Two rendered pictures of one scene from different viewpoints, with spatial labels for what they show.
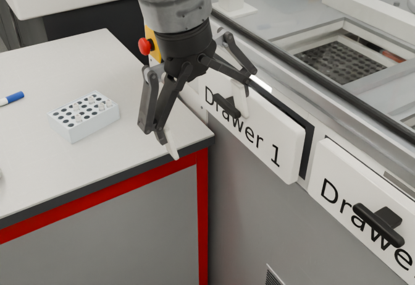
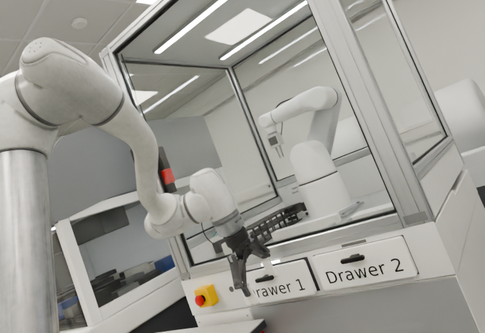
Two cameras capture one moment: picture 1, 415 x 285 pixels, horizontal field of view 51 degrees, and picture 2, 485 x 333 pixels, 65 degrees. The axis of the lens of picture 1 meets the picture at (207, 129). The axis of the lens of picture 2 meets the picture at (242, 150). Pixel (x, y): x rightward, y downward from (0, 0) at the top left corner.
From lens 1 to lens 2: 74 cm
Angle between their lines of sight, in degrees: 48
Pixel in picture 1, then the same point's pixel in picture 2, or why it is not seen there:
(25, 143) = not seen: outside the picture
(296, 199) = (323, 307)
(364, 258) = (366, 298)
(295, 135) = (302, 262)
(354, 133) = (321, 242)
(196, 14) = (240, 221)
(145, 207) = not seen: outside the picture
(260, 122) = (283, 275)
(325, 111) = (306, 245)
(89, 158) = not seen: outside the picture
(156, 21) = (227, 229)
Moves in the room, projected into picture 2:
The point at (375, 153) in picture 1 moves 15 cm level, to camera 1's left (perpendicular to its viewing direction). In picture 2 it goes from (333, 240) to (293, 261)
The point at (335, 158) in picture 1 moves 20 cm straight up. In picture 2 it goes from (322, 257) to (298, 196)
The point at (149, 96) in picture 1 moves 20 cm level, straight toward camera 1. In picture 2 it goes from (236, 266) to (272, 265)
